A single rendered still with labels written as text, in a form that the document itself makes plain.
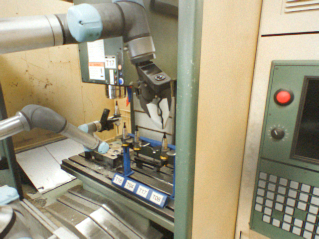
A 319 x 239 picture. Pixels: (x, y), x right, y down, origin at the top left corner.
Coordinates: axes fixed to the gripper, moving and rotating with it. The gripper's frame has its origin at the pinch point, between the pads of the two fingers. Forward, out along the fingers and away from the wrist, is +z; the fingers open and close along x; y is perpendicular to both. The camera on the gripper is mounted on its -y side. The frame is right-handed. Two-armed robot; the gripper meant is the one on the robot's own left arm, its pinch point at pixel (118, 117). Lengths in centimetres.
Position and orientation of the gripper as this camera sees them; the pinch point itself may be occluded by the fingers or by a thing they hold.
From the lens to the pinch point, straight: 173.7
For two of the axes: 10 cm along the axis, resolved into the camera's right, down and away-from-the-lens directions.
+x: 8.2, 1.6, -5.4
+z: 5.7, -2.3, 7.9
